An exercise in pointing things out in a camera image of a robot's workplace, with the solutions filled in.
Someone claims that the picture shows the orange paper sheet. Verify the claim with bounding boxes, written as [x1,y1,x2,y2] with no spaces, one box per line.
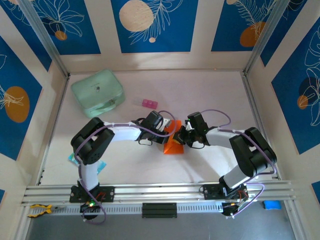
[162,119,186,156]

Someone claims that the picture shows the pink clear pill box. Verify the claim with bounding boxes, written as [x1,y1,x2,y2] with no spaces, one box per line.
[133,98,159,110]

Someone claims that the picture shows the teal wipes packet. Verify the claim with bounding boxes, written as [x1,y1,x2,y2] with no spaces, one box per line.
[67,152,107,175]

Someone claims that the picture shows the mint green zip case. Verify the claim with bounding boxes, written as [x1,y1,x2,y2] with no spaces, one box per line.
[70,69,126,119]

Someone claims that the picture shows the blue sponge block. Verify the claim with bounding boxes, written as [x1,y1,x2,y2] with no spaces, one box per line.
[261,199,283,211]

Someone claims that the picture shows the aluminium mounting rail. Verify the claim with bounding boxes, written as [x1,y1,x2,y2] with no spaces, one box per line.
[21,179,297,207]

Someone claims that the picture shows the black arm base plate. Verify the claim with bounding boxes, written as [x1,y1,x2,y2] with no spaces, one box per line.
[202,183,248,201]
[69,185,116,204]

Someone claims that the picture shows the aluminium side rail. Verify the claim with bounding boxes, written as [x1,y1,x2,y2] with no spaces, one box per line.
[241,71,280,180]
[36,74,71,186]

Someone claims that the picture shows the black bracket block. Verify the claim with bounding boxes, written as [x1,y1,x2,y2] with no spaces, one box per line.
[141,202,178,219]

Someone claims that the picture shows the grey slotted cable duct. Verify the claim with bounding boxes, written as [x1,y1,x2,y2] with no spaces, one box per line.
[26,201,266,218]

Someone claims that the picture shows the black controller board with wires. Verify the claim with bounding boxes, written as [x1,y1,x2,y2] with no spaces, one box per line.
[79,201,102,215]
[221,199,250,218]

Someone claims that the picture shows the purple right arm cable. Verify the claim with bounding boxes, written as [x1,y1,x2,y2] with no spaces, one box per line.
[199,108,278,218]

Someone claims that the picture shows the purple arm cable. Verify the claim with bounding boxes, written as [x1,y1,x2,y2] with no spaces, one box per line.
[74,109,177,225]
[199,108,278,218]

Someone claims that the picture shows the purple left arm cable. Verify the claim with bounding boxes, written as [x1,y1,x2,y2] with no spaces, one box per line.
[74,109,177,225]

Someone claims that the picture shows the aluminium frame post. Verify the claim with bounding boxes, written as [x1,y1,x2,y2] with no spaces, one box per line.
[243,0,292,76]
[18,0,71,79]

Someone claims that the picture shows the yellow handled pliers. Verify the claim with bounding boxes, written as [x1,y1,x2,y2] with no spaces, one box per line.
[26,203,68,218]

